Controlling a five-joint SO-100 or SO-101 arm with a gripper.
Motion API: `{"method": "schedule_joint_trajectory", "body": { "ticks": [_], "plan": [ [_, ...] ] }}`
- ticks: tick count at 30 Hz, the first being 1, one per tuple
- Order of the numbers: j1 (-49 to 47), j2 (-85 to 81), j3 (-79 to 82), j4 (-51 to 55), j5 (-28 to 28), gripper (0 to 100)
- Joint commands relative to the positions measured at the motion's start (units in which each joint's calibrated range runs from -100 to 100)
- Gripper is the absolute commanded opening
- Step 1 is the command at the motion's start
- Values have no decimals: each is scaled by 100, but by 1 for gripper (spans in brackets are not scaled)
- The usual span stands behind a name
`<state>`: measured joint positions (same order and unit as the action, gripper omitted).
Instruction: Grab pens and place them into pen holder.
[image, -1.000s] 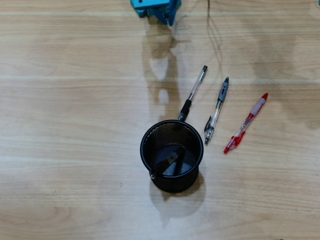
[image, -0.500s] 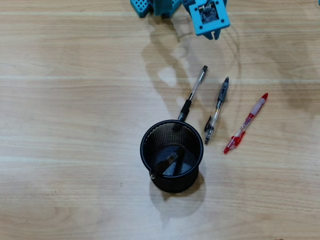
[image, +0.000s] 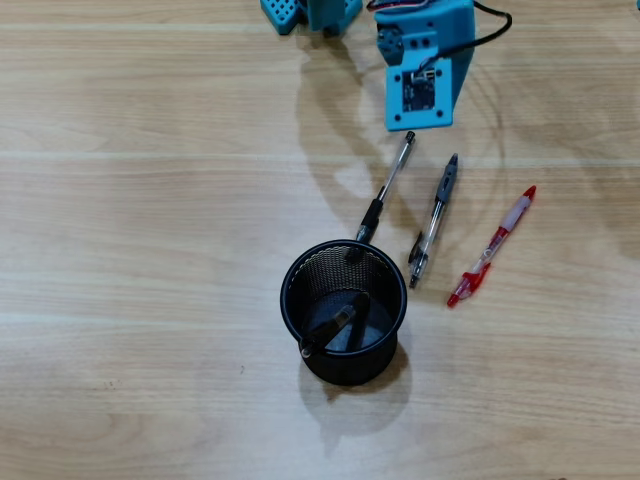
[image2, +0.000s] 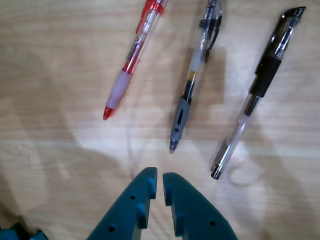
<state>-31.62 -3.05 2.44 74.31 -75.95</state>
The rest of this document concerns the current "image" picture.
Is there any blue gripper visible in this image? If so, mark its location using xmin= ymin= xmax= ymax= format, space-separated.
xmin=373 ymin=1 xmax=477 ymax=127

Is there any grey grip clear pen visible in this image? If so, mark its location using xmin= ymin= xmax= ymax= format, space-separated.
xmin=408 ymin=152 xmax=460 ymax=290

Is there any black grip clear stick pen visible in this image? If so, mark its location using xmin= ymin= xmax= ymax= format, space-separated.
xmin=345 ymin=130 xmax=418 ymax=264

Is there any red clear retractable pen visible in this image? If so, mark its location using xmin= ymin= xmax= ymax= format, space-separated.
xmin=446 ymin=185 xmax=538 ymax=309

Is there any black retractable pen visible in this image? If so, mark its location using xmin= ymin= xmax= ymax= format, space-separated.
xmin=298 ymin=292 xmax=372 ymax=359

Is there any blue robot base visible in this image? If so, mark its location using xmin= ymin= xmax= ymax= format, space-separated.
xmin=303 ymin=0 xmax=365 ymax=37

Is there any black mesh pen holder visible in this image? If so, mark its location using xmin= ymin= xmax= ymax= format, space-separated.
xmin=279 ymin=239 xmax=409 ymax=387

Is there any blue perforated block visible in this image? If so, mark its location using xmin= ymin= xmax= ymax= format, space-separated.
xmin=258 ymin=0 xmax=307 ymax=36

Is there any red white servo wire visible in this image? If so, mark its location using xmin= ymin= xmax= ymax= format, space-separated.
xmin=367 ymin=0 xmax=436 ymax=14

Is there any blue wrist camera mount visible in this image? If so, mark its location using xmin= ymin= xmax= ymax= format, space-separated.
xmin=383 ymin=29 xmax=457 ymax=133

